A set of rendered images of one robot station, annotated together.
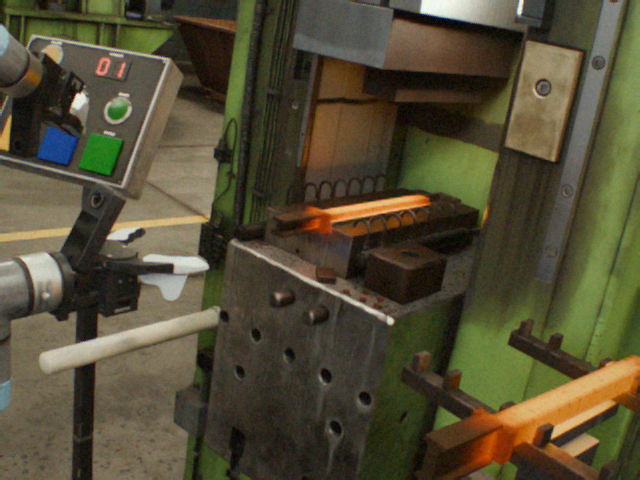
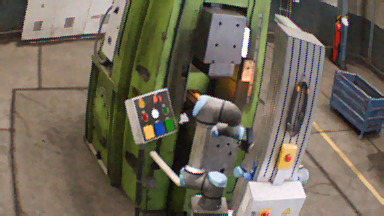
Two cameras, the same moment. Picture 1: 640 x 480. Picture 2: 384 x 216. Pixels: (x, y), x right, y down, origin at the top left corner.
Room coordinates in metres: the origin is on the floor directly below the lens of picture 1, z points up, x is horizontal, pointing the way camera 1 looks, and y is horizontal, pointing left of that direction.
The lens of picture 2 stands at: (0.14, 3.58, 2.53)
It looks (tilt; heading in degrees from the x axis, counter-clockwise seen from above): 22 degrees down; 290
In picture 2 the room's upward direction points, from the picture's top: 11 degrees clockwise
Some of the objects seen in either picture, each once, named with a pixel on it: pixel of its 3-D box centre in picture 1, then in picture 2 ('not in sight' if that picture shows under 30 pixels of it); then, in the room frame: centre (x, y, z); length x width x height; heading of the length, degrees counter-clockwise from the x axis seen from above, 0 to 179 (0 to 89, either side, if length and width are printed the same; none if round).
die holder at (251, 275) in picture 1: (379, 352); (197, 137); (1.39, -0.15, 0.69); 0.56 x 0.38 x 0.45; 141
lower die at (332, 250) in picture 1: (379, 222); (198, 105); (1.42, -0.10, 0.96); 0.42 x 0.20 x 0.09; 141
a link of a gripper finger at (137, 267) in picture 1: (141, 264); not in sight; (0.91, 0.23, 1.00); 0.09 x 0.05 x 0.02; 105
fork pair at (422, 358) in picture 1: (493, 351); not in sight; (0.81, -0.22, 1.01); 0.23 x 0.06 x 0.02; 134
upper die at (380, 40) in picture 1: (413, 38); (207, 59); (1.42, -0.10, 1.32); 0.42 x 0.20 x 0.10; 141
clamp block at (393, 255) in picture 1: (406, 271); not in sight; (1.19, -0.14, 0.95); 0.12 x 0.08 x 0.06; 141
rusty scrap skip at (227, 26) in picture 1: (254, 68); not in sight; (8.44, 1.08, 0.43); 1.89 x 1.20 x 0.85; 44
